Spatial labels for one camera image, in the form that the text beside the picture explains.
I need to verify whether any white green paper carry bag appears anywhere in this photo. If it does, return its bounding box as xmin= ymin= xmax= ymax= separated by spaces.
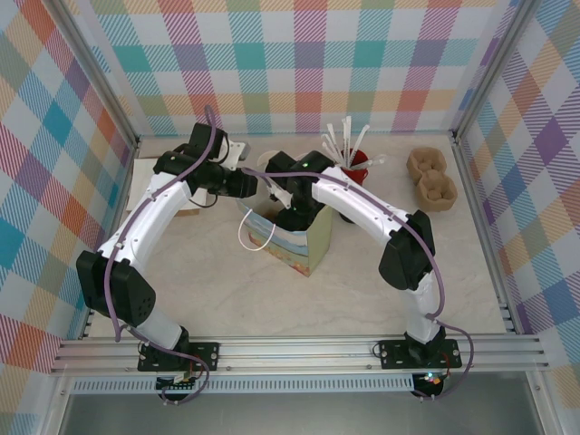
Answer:
xmin=235 ymin=198 xmax=334 ymax=279

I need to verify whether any stack of paper cups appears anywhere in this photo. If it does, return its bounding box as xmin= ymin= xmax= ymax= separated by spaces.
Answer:
xmin=257 ymin=150 xmax=285 ymax=172

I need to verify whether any red enamel mug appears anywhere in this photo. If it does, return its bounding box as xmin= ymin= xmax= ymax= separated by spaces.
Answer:
xmin=339 ymin=149 xmax=369 ymax=183

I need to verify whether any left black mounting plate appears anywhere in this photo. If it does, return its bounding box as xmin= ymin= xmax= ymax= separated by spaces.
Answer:
xmin=138 ymin=342 xmax=221 ymax=372

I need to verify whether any black mounting plate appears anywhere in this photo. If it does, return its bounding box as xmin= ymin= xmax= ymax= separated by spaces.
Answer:
xmin=138 ymin=342 xmax=221 ymax=372
xmin=378 ymin=338 xmax=463 ymax=371

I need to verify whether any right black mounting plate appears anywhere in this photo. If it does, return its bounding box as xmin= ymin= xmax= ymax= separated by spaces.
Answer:
xmin=378 ymin=338 xmax=463 ymax=371

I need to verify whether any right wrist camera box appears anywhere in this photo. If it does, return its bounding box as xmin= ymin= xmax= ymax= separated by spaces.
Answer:
xmin=266 ymin=180 xmax=294 ymax=208

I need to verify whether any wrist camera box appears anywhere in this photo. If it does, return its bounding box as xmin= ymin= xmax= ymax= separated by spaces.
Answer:
xmin=224 ymin=138 xmax=252 ymax=167
xmin=266 ymin=180 xmax=294 ymax=208

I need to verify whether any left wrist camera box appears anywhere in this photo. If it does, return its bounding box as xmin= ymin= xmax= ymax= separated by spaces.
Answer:
xmin=224 ymin=138 xmax=252 ymax=167

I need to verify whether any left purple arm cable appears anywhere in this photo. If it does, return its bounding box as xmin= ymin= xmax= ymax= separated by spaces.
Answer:
xmin=104 ymin=105 xmax=218 ymax=406

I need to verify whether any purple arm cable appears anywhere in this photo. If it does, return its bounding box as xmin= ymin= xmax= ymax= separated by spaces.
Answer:
xmin=104 ymin=105 xmax=218 ymax=406
xmin=241 ymin=167 xmax=476 ymax=402

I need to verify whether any left aluminium side rail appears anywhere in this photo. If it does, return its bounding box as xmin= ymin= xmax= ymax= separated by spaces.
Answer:
xmin=80 ymin=135 xmax=140 ymax=341

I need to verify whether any aluminium side rail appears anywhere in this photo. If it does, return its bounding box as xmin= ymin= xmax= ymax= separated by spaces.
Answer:
xmin=452 ymin=135 xmax=517 ymax=335
xmin=80 ymin=135 xmax=140 ymax=341

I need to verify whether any left aluminium corner post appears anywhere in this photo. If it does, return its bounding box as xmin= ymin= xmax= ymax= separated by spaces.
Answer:
xmin=52 ymin=0 xmax=140 ymax=150

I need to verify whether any aluminium corner post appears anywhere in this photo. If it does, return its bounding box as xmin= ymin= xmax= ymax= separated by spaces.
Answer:
xmin=452 ymin=0 xmax=536 ymax=141
xmin=52 ymin=0 xmax=140 ymax=150

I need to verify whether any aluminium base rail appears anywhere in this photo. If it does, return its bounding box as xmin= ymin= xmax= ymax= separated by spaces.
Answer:
xmin=49 ymin=333 xmax=552 ymax=376

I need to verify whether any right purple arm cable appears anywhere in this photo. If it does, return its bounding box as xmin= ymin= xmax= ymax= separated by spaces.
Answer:
xmin=241 ymin=167 xmax=476 ymax=402

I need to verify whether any right aluminium side rail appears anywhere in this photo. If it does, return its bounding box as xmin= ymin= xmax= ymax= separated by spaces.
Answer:
xmin=452 ymin=135 xmax=517 ymax=335

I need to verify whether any perforated grey cable duct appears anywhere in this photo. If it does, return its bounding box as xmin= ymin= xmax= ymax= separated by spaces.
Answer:
xmin=72 ymin=379 xmax=416 ymax=394

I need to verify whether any right aluminium corner post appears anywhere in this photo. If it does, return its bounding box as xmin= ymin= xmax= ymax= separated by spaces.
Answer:
xmin=452 ymin=0 xmax=536 ymax=141

